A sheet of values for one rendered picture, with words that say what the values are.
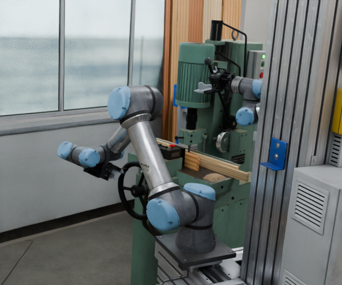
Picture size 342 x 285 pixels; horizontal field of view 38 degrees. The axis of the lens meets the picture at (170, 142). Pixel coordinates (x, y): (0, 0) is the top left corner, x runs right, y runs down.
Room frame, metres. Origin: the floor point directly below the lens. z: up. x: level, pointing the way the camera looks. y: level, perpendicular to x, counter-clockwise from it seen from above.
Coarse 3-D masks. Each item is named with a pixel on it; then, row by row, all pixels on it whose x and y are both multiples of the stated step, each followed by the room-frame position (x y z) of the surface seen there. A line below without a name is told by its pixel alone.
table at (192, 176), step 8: (128, 160) 2.58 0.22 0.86; (136, 160) 2.53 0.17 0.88; (184, 168) 2.37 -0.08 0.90; (200, 168) 2.39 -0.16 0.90; (176, 176) 2.32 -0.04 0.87; (184, 176) 2.28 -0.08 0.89; (192, 176) 2.25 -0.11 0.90; (200, 176) 2.25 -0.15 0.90; (224, 176) 2.28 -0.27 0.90; (184, 184) 2.28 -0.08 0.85; (208, 184) 2.18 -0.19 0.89; (216, 184) 2.18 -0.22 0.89; (224, 184) 2.23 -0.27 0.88; (232, 184) 2.27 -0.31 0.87; (216, 192) 2.19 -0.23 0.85
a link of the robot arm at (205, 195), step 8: (192, 184) 1.72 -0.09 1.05; (200, 184) 1.74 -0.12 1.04; (192, 192) 1.65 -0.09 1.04; (200, 192) 1.65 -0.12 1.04; (208, 192) 1.66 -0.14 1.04; (200, 200) 1.64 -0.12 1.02; (208, 200) 1.65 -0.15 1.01; (200, 208) 1.63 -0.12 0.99; (208, 208) 1.65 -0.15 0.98; (200, 216) 1.63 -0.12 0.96; (208, 216) 1.66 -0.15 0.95; (192, 224) 1.65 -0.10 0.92; (200, 224) 1.65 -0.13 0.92; (208, 224) 1.66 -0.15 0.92
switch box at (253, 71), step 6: (252, 54) 2.59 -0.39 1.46; (258, 54) 2.57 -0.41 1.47; (264, 54) 2.61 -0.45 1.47; (252, 60) 2.59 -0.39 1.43; (258, 60) 2.58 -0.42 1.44; (252, 66) 2.58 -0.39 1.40; (258, 66) 2.58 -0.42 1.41; (246, 72) 2.61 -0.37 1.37; (252, 72) 2.58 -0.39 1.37; (258, 72) 2.58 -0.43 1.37; (252, 78) 2.58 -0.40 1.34; (258, 78) 2.59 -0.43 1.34
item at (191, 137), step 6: (180, 132) 2.47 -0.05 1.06; (186, 132) 2.45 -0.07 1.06; (192, 132) 2.45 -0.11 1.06; (198, 132) 2.49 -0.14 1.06; (204, 132) 2.52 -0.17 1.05; (186, 138) 2.44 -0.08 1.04; (192, 138) 2.46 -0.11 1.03; (198, 138) 2.49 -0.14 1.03; (186, 144) 2.44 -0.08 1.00; (192, 144) 2.46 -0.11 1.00
